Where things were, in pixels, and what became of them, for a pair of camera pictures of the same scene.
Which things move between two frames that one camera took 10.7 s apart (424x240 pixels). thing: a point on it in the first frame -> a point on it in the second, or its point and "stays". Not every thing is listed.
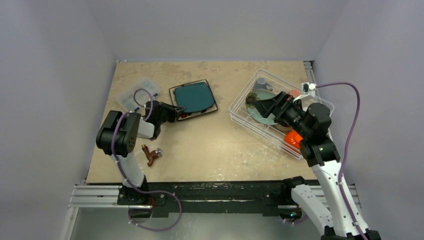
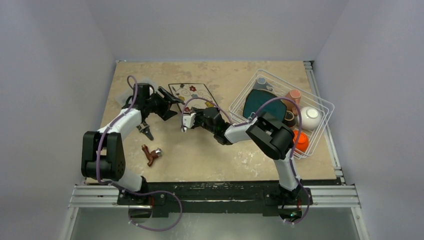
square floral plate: (196, 98) stays
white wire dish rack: (277, 111) stays
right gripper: (280, 106) -> (197, 117)
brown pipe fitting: (152, 155) stays
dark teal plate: (194, 97) -> (253, 99)
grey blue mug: (261, 83) stays
